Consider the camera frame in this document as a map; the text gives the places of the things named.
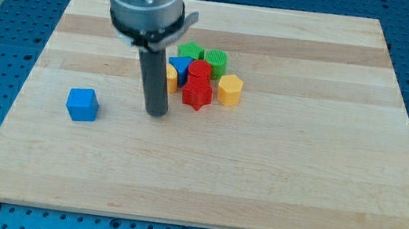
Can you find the yellow hexagon block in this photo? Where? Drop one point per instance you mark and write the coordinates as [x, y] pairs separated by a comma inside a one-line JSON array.
[[229, 90]]

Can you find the blue cube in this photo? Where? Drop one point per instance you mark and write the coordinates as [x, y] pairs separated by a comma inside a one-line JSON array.
[[82, 105]]

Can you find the wooden board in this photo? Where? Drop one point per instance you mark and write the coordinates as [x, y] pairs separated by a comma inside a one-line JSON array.
[[319, 139]]

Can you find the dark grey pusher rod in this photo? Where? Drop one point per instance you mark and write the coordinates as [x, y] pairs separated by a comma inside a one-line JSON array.
[[153, 73]]

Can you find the yellow heart block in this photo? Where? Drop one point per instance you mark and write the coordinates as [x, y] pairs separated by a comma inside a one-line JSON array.
[[171, 78]]

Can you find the black clamp with grey tab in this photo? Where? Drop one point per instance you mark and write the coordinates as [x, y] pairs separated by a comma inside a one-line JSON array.
[[150, 29]]

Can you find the red star block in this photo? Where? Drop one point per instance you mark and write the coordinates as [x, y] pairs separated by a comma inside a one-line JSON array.
[[197, 92]]

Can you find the blue triangle block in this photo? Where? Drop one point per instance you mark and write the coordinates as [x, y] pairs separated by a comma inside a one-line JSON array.
[[181, 65]]

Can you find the green star block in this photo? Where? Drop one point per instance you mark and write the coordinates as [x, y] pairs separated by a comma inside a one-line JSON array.
[[191, 49]]

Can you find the red cylinder block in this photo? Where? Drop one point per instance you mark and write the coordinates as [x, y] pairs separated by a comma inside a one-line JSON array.
[[199, 69]]

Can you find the green cylinder block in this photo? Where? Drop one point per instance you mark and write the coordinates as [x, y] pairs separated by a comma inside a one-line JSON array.
[[218, 61]]

